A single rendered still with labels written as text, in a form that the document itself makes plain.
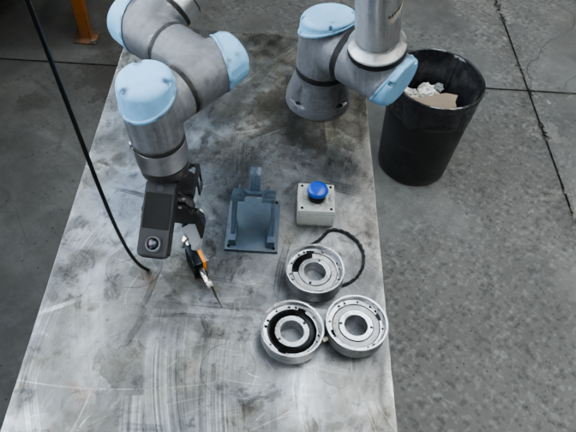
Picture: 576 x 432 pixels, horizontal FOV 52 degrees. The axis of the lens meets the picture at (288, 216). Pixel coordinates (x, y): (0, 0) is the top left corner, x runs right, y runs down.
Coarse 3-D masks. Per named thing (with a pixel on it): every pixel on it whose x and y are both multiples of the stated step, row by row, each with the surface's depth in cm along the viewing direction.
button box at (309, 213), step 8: (304, 184) 117; (304, 192) 116; (328, 192) 116; (304, 200) 115; (312, 200) 114; (320, 200) 114; (328, 200) 115; (304, 208) 113; (312, 208) 113; (320, 208) 114; (328, 208) 114; (304, 216) 114; (312, 216) 114; (320, 216) 114; (328, 216) 114; (304, 224) 116; (312, 224) 116; (320, 224) 116; (328, 224) 116
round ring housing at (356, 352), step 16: (336, 304) 102; (352, 304) 103; (368, 304) 103; (352, 320) 103; (368, 320) 101; (384, 320) 101; (352, 336) 99; (368, 336) 99; (384, 336) 98; (352, 352) 97; (368, 352) 97
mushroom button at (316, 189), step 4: (312, 184) 113; (316, 184) 113; (320, 184) 113; (324, 184) 114; (308, 188) 113; (312, 188) 113; (316, 188) 113; (320, 188) 113; (324, 188) 113; (308, 192) 113; (312, 192) 112; (316, 192) 112; (320, 192) 112; (324, 192) 113; (312, 196) 112; (316, 196) 112; (320, 196) 112; (324, 196) 113
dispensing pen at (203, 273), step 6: (186, 240) 109; (186, 246) 107; (186, 252) 107; (192, 252) 106; (186, 258) 109; (192, 258) 105; (198, 258) 105; (192, 264) 105; (198, 264) 104; (192, 270) 108; (198, 270) 106; (204, 270) 105; (198, 276) 107; (204, 276) 105; (210, 282) 104; (210, 288) 104; (216, 294) 103
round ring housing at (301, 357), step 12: (288, 300) 101; (276, 312) 101; (312, 312) 101; (264, 324) 99; (276, 324) 99; (288, 324) 101; (300, 324) 100; (264, 336) 97; (276, 336) 98; (264, 348) 98; (276, 348) 97; (312, 348) 97; (288, 360) 96; (300, 360) 96
